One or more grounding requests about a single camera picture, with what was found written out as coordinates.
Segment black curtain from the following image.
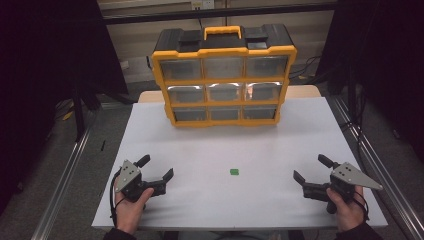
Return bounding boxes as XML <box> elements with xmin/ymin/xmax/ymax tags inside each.
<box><xmin>315</xmin><ymin>0</ymin><xmax>424</xmax><ymax>164</ymax></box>
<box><xmin>0</xmin><ymin>0</ymin><xmax>130</xmax><ymax>214</ymax></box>

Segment aluminium floor rail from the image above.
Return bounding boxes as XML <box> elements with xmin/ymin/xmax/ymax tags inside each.
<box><xmin>328</xmin><ymin>95</ymin><xmax>424</xmax><ymax>240</ymax></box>
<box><xmin>30</xmin><ymin>102</ymin><xmax>134</xmax><ymax>240</ymax></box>

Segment white wall socket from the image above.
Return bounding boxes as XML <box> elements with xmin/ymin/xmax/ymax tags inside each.
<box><xmin>191</xmin><ymin>0</ymin><xmax>216</xmax><ymax>11</ymax></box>

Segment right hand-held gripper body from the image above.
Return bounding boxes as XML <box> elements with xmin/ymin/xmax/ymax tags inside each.
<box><xmin>301</xmin><ymin>161</ymin><xmax>384</xmax><ymax>215</ymax></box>

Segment black horizontal bar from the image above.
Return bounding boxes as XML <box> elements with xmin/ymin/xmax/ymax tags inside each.
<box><xmin>101</xmin><ymin>1</ymin><xmax>338</xmax><ymax>26</ymax></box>

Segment black floor cables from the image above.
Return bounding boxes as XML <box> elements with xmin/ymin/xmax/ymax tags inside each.
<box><xmin>288</xmin><ymin>55</ymin><xmax>323</xmax><ymax>81</ymax></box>

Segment set of clear organizer bins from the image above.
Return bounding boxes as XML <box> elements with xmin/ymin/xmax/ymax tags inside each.
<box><xmin>159</xmin><ymin>55</ymin><xmax>289</xmax><ymax>122</ymax></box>

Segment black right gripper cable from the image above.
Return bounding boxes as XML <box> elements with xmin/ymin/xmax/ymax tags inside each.
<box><xmin>352</xmin><ymin>190</ymin><xmax>371</xmax><ymax>222</ymax></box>

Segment yellow black drawer organizer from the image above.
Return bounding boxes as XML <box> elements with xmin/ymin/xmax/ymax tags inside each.
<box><xmin>151</xmin><ymin>23</ymin><xmax>298</xmax><ymax>128</ymax></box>

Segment black metal stand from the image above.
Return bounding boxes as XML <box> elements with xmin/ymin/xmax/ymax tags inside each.
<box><xmin>70</xmin><ymin>66</ymin><xmax>136</xmax><ymax>143</ymax></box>

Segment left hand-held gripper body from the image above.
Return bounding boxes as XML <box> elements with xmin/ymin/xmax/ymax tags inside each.
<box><xmin>114</xmin><ymin>159</ymin><xmax>167</xmax><ymax>204</ymax></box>

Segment person's left hand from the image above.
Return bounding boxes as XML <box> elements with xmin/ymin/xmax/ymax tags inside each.
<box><xmin>114</xmin><ymin>186</ymin><xmax>155</xmax><ymax>235</ymax></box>

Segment person's right hand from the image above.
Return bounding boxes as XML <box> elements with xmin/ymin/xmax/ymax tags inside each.
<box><xmin>325</xmin><ymin>184</ymin><xmax>368</xmax><ymax>233</ymax></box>

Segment clear plastic drawer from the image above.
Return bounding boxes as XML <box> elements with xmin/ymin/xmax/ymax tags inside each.
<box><xmin>173</xmin><ymin>107</ymin><xmax>208</xmax><ymax>122</ymax></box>

